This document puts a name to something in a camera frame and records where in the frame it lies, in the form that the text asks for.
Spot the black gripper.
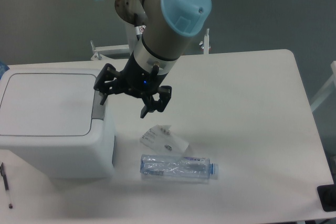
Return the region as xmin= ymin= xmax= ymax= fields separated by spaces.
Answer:
xmin=93 ymin=53 xmax=172 ymax=119

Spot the white push-button trash can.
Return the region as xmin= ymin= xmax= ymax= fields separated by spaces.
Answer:
xmin=1 ymin=68 xmax=116 ymax=178

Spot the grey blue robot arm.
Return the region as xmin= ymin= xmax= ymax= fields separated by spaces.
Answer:
xmin=94 ymin=0 xmax=212 ymax=116

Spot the clear bag with screws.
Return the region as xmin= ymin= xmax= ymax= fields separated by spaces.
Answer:
xmin=139 ymin=125 xmax=189 ymax=156

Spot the clear plastic water bottle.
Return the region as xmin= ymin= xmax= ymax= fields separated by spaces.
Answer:
xmin=140 ymin=154 xmax=219 ymax=181

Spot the blue object at left edge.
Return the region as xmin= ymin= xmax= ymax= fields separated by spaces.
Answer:
xmin=0 ymin=61 xmax=10 ymax=79

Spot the black white pen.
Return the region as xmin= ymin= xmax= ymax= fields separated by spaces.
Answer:
xmin=1 ymin=163 xmax=13 ymax=209

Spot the black device at table edge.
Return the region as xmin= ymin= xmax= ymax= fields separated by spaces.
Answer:
xmin=317 ymin=184 xmax=335 ymax=212

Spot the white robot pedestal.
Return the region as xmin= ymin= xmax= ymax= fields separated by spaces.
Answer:
xmin=90 ymin=0 xmax=213 ymax=61

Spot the white frame at right edge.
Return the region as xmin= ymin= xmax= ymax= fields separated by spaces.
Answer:
xmin=310 ymin=61 xmax=335 ymax=112

